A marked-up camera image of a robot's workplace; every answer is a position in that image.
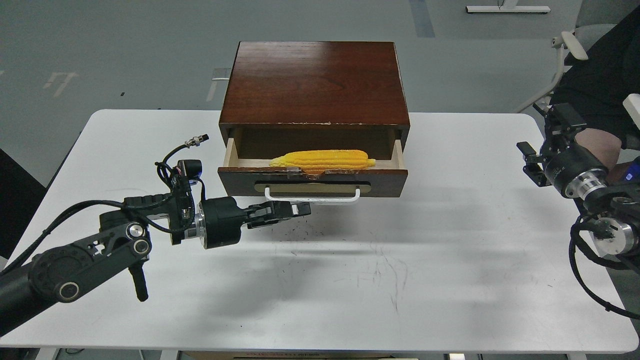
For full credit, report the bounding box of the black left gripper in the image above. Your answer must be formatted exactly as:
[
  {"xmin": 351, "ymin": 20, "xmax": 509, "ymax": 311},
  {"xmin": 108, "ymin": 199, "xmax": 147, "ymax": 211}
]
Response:
[{"xmin": 195, "ymin": 196, "xmax": 312, "ymax": 249}]

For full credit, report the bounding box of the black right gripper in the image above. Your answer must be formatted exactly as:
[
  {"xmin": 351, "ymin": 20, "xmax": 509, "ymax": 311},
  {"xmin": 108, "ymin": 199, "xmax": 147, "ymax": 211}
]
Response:
[{"xmin": 516, "ymin": 103, "xmax": 608, "ymax": 199}]

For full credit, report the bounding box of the wooden drawer with white handle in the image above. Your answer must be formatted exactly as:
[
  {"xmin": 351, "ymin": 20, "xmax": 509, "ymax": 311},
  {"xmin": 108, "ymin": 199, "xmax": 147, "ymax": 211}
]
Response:
[{"xmin": 217, "ymin": 137, "xmax": 409, "ymax": 202}]

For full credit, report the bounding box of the yellow corn cob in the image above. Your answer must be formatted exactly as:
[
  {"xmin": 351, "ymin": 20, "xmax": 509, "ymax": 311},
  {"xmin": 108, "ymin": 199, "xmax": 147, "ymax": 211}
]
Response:
[{"xmin": 269, "ymin": 149, "xmax": 377, "ymax": 174}]

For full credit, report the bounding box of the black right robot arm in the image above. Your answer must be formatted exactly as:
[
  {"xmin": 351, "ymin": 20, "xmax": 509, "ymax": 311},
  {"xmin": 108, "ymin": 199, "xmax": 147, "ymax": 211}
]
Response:
[{"xmin": 517, "ymin": 104, "xmax": 639, "ymax": 272}]

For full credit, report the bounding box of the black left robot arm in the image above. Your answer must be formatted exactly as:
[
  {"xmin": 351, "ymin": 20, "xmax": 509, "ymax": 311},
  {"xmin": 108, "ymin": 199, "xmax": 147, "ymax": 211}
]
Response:
[{"xmin": 0, "ymin": 134, "xmax": 311, "ymax": 335}]

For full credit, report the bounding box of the dark wooden drawer cabinet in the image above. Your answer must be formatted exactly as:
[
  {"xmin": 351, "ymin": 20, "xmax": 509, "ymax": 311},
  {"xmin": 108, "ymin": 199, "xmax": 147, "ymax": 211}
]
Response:
[{"xmin": 218, "ymin": 41, "xmax": 410, "ymax": 145}]

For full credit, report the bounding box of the seated person in black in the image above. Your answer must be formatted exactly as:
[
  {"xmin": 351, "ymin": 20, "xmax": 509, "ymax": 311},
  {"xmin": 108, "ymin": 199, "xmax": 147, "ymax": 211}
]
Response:
[{"xmin": 550, "ymin": 8, "xmax": 640, "ymax": 182}]

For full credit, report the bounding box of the white office chair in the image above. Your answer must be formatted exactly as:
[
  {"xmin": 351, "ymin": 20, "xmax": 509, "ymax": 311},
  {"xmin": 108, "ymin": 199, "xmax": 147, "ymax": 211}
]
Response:
[{"xmin": 514, "ymin": 23, "xmax": 615, "ymax": 113}]

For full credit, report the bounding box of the white desk base foot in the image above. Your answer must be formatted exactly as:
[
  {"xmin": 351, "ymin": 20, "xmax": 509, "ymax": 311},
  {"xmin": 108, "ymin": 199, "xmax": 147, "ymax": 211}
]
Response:
[{"xmin": 465, "ymin": 0, "xmax": 551, "ymax": 14}]

